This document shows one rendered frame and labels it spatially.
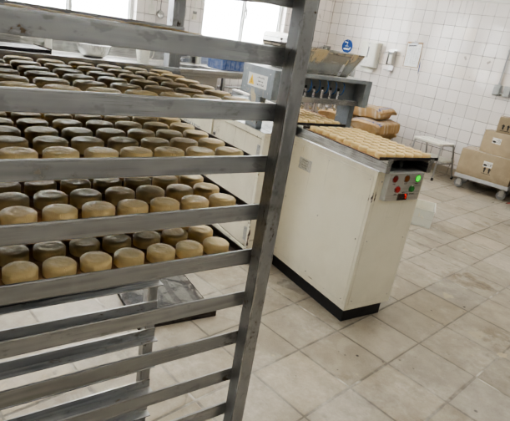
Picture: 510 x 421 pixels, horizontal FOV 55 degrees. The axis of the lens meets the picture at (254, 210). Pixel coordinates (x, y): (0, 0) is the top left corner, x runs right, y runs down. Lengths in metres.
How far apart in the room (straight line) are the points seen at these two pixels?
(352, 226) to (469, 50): 4.63
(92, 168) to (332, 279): 2.03
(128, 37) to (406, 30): 6.65
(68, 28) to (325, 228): 2.10
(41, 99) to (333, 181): 2.02
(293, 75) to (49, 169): 0.39
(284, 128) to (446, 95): 6.10
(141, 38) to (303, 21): 0.25
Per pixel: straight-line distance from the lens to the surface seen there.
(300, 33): 0.80
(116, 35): 0.69
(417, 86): 7.06
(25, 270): 0.80
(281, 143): 0.82
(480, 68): 6.73
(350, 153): 2.48
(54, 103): 0.68
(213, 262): 0.87
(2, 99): 0.67
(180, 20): 1.19
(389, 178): 2.35
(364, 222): 2.41
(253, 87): 2.84
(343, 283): 2.56
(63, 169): 0.70
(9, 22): 0.66
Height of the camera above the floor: 1.35
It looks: 20 degrees down
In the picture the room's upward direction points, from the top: 9 degrees clockwise
